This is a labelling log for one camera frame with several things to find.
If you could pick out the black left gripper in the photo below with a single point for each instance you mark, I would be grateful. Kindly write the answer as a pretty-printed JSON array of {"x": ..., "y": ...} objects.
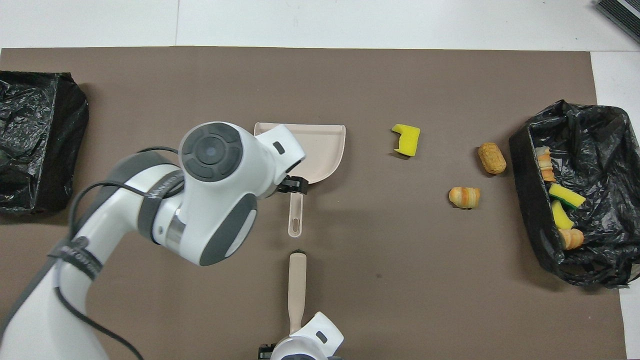
[{"x": 286, "y": 186}]

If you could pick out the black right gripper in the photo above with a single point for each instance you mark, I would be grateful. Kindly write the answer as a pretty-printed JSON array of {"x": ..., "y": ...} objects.
[{"x": 265, "y": 353}]

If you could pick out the beige plastic dustpan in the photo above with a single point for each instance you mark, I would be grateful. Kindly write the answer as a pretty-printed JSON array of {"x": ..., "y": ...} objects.
[{"x": 322, "y": 150}]

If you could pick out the beige hand brush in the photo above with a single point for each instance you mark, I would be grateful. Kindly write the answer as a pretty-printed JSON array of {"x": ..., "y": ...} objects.
[{"x": 297, "y": 285}]

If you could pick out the plump toy croissant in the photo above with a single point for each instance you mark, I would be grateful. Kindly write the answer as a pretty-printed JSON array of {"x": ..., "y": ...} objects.
[{"x": 464, "y": 197}]

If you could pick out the oval golden toy bread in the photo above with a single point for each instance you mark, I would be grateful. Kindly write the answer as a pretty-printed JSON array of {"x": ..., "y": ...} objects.
[{"x": 492, "y": 158}]

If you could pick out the striped toy croissant piece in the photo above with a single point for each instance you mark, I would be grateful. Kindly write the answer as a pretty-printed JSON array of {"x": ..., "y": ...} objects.
[{"x": 545, "y": 165}]

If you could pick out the small green yellow sponge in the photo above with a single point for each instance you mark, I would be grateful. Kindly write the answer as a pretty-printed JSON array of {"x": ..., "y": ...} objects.
[{"x": 561, "y": 217}]

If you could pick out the large green yellow sponge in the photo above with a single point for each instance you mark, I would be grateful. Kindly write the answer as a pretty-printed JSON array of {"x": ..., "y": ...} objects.
[{"x": 567, "y": 195}]

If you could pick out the pale toy toast piece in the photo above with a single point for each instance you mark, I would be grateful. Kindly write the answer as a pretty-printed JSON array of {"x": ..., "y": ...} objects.
[{"x": 572, "y": 238}]

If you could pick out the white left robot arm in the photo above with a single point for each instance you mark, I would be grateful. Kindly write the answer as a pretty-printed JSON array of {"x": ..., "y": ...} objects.
[{"x": 235, "y": 165}]

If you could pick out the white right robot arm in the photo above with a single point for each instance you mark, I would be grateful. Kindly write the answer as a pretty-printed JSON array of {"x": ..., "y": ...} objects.
[{"x": 315, "y": 335}]

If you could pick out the black bag lined bin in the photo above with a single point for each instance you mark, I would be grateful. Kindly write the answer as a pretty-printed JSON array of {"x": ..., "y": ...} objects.
[
  {"x": 610, "y": 150},
  {"x": 35, "y": 140}
]

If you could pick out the all yellow sponge piece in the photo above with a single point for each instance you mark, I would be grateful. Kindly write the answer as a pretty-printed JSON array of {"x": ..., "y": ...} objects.
[{"x": 407, "y": 140}]

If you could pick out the brown table mat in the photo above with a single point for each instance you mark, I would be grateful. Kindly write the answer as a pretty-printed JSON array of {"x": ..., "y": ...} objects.
[{"x": 400, "y": 275}]

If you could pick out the dark grey ribbed panel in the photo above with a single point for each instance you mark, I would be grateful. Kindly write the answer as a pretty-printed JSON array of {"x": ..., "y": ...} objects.
[{"x": 622, "y": 11}]

